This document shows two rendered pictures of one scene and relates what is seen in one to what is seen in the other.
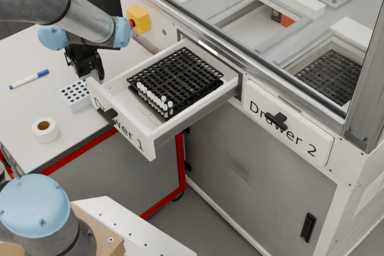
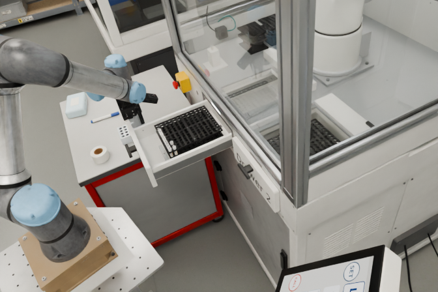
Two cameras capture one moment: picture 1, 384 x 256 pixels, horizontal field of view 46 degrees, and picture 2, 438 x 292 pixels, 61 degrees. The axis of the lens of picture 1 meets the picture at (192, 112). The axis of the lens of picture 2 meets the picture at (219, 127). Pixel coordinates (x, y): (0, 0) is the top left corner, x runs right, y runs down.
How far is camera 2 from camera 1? 0.46 m
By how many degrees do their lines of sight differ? 16
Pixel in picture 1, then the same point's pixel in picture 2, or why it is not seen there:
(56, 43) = (95, 96)
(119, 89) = (151, 131)
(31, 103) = (100, 134)
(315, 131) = (266, 183)
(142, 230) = (134, 236)
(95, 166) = (136, 184)
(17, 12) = (25, 79)
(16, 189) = (26, 191)
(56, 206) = (44, 206)
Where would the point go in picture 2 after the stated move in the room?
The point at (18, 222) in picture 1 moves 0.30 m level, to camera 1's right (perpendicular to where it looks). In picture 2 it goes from (17, 213) to (116, 228)
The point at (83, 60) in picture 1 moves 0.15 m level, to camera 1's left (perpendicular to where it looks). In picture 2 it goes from (126, 109) to (94, 107)
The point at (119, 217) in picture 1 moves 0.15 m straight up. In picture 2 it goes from (124, 224) to (109, 199)
